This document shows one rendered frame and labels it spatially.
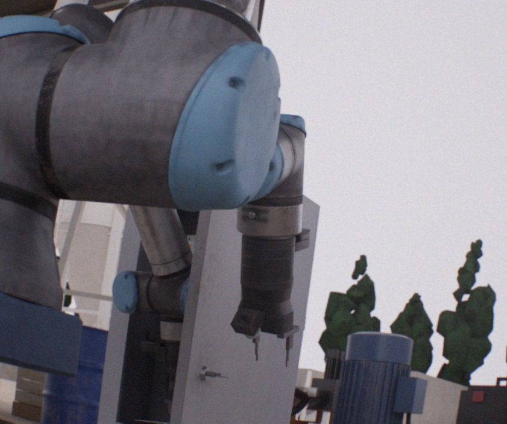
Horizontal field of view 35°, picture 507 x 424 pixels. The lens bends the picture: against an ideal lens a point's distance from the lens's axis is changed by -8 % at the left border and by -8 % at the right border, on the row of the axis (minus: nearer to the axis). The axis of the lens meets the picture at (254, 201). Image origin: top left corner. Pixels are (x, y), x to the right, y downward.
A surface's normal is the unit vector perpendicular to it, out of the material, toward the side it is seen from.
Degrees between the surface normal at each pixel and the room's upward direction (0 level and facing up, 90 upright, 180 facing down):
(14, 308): 90
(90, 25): 84
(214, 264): 90
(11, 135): 122
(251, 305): 110
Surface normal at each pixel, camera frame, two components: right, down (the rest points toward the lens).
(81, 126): -0.26, 0.15
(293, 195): 0.63, 0.14
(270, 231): 0.06, 0.16
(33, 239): 0.85, -0.34
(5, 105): -0.24, -0.11
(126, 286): -0.71, -0.04
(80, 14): 0.09, -0.60
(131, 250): -0.48, -0.29
